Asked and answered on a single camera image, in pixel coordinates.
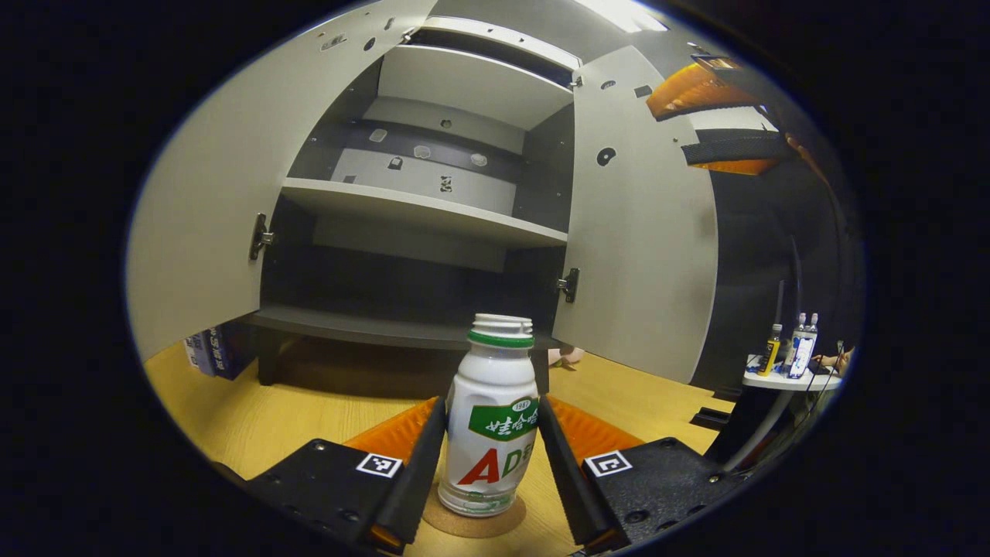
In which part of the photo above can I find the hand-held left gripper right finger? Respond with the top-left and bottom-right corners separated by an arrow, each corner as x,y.
538,396 -> 745,553

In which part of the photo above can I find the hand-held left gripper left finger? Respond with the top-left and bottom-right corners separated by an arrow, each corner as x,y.
246,398 -> 448,553

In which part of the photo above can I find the round cork coaster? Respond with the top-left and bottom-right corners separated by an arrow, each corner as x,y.
422,495 -> 527,539

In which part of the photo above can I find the white bottle green cap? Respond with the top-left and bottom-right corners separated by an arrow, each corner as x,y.
439,313 -> 540,518

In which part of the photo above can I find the white cabinet door cat sticker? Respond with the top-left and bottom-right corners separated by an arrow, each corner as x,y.
551,45 -> 720,385

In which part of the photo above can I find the yellow drink bottle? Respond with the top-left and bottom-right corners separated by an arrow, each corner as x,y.
762,323 -> 783,377

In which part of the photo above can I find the white and grey cabinet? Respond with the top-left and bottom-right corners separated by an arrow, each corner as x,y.
240,15 -> 585,388

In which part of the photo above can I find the ceiling light panel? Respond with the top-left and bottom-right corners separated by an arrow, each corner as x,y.
576,0 -> 667,33

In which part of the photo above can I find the black backdrop cloth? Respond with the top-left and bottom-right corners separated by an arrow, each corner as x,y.
691,155 -> 855,391

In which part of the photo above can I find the white round side table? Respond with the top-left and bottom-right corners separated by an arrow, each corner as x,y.
692,354 -> 842,473

